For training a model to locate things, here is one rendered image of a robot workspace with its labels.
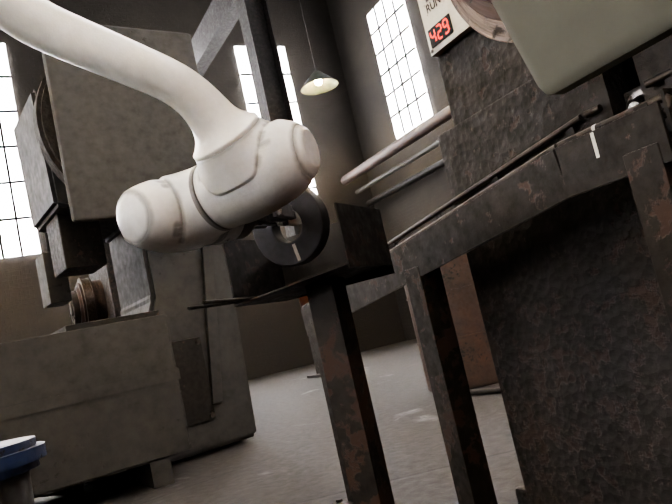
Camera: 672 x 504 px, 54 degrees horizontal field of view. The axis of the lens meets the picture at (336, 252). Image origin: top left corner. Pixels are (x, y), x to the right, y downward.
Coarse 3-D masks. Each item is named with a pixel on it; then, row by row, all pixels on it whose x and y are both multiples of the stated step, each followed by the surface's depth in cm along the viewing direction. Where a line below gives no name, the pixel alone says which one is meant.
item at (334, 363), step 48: (240, 240) 135; (288, 240) 146; (336, 240) 141; (384, 240) 134; (240, 288) 131; (288, 288) 125; (336, 288) 128; (336, 336) 126; (336, 384) 126; (384, 480) 125
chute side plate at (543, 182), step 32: (608, 128) 97; (640, 128) 93; (544, 160) 109; (576, 160) 103; (608, 160) 98; (512, 192) 116; (544, 192) 110; (576, 192) 104; (448, 224) 133; (480, 224) 125; (512, 224) 117; (416, 256) 144; (448, 256) 134; (352, 288) 171; (384, 288) 157
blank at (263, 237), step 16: (304, 192) 121; (304, 208) 121; (320, 208) 120; (304, 224) 121; (320, 224) 120; (256, 240) 126; (272, 240) 124; (304, 240) 121; (320, 240) 120; (272, 256) 124; (288, 256) 123; (304, 256) 121
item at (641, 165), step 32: (640, 160) 93; (640, 192) 94; (416, 288) 146; (416, 320) 147; (448, 320) 145; (448, 352) 143; (448, 384) 141; (448, 416) 142; (448, 448) 143; (480, 448) 142; (480, 480) 140
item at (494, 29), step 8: (456, 0) 123; (456, 8) 123; (464, 8) 121; (464, 16) 121; (472, 16) 120; (480, 16) 118; (472, 24) 120; (480, 24) 118; (488, 24) 116; (496, 24) 115; (480, 32) 118; (488, 32) 117; (496, 32) 115; (504, 32) 113; (496, 40) 115; (504, 40) 114; (512, 40) 112
